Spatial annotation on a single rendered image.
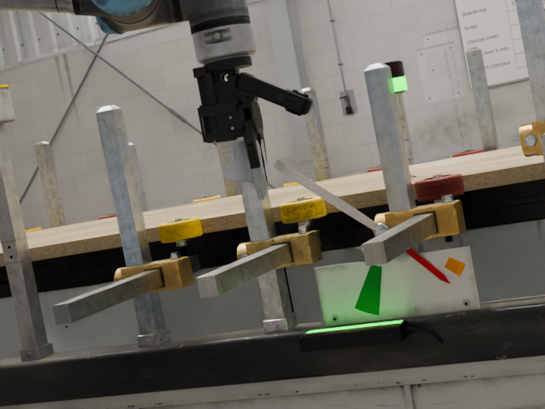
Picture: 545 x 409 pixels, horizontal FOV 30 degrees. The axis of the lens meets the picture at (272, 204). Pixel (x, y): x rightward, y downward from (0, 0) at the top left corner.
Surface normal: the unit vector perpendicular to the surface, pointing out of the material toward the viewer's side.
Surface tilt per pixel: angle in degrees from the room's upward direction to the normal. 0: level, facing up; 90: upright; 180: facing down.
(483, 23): 90
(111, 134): 90
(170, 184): 90
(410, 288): 90
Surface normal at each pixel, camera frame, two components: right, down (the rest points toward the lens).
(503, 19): -0.45, 0.13
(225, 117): -0.16, 0.08
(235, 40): 0.41, -0.02
